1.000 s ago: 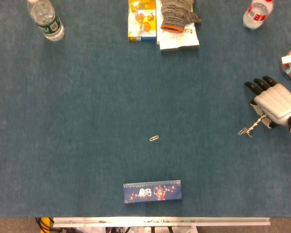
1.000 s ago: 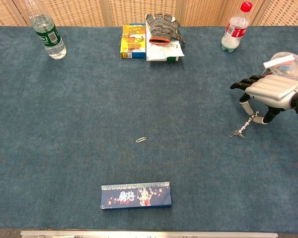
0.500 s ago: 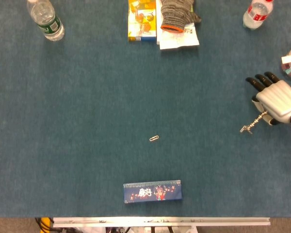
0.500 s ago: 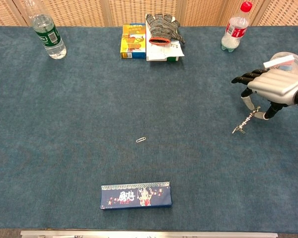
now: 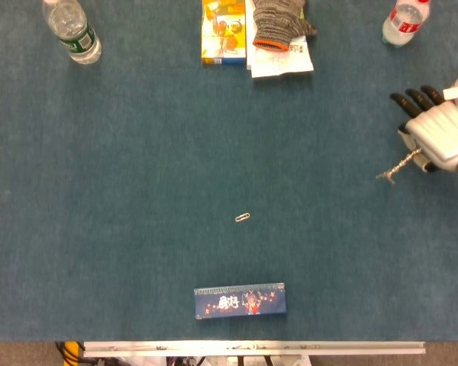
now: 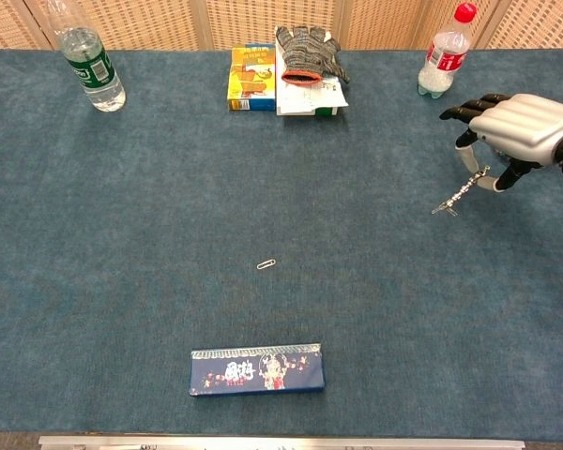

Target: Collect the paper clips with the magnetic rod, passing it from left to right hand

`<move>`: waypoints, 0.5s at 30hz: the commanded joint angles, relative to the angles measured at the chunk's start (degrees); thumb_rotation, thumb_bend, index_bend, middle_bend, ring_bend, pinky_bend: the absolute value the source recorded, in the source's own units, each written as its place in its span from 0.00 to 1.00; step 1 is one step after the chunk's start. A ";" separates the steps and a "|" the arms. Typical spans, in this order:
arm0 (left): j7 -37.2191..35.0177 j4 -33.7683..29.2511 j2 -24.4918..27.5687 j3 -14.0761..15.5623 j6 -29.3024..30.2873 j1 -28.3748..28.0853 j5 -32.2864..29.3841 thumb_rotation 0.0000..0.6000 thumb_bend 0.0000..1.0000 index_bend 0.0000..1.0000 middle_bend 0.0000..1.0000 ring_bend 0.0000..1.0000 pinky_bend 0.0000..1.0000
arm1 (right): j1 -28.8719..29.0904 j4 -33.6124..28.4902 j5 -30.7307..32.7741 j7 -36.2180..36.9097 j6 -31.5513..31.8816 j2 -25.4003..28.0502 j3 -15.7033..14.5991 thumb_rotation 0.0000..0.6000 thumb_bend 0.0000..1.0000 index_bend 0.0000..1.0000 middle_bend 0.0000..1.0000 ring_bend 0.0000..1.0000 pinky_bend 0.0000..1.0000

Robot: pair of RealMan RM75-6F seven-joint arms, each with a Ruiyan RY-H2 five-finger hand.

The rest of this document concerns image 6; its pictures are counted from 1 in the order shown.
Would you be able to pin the yellow orange printed box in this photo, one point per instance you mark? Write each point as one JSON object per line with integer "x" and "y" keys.
{"x": 252, "y": 75}

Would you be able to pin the magnetic bead rod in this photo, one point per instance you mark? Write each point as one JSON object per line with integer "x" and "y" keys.
{"x": 464, "y": 191}

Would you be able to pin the green label water bottle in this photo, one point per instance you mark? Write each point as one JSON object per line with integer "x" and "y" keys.
{"x": 96, "y": 70}

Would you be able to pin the grey knit work glove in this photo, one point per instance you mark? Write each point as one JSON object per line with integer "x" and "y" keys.
{"x": 309, "y": 51}

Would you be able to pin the dark blue printed pencil box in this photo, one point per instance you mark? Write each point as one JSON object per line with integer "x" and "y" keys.
{"x": 258, "y": 372}

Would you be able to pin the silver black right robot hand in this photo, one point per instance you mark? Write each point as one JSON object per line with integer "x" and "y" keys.
{"x": 521, "y": 124}

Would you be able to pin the aluminium profile rail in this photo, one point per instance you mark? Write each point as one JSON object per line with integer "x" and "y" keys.
{"x": 281, "y": 443}

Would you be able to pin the blue felt table cloth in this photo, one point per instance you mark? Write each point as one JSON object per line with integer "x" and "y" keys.
{"x": 169, "y": 211}

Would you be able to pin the woven beige folding screen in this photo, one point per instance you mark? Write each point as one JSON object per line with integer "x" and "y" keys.
{"x": 169, "y": 23}

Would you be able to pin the white box with green edge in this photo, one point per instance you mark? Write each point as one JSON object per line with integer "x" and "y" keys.
{"x": 329, "y": 111}

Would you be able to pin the red label plastic bottle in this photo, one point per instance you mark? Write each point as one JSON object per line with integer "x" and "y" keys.
{"x": 443, "y": 58}

